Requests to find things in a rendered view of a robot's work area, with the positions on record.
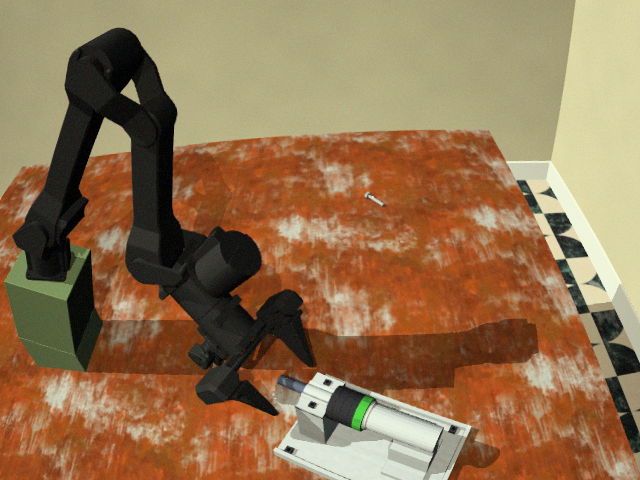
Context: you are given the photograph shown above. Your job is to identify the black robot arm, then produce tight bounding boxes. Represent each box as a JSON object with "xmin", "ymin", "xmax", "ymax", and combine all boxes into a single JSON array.
[{"xmin": 12, "ymin": 28, "xmax": 262, "ymax": 321}]

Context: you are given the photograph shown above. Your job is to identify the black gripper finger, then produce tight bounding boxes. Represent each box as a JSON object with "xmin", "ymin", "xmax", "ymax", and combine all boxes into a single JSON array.
[
  {"xmin": 268, "ymin": 309, "xmax": 314, "ymax": 367},
  {"xmin": 226, "ymin": 380, "xmax": 278, "ymax": 416}
]

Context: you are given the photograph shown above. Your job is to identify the white bolt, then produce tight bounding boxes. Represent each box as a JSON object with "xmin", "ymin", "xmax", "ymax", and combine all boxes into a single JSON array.
[{"xmin": 364, "ymin": 192, "xmax": 384, "ymax": 206}]

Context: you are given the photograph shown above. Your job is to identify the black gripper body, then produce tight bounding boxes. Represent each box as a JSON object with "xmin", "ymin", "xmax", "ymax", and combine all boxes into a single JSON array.
[{"xmin": 195, "ymin": 289, "xmax": 303, "ymax": 405}]

